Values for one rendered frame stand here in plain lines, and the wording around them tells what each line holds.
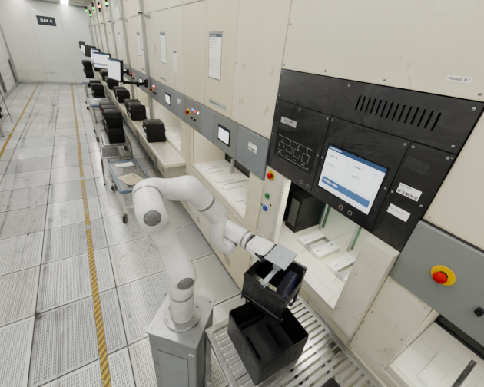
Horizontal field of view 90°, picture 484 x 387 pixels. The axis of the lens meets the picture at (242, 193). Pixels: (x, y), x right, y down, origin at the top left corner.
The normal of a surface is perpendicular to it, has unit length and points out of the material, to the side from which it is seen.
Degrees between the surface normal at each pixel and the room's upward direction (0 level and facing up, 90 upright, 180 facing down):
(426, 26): 90
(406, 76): 92
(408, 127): 90
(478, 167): 90
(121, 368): 0
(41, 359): 0
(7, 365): 0
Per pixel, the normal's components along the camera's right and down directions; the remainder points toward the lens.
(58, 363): 0.09, -0.86
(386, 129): -0.85, 0.19
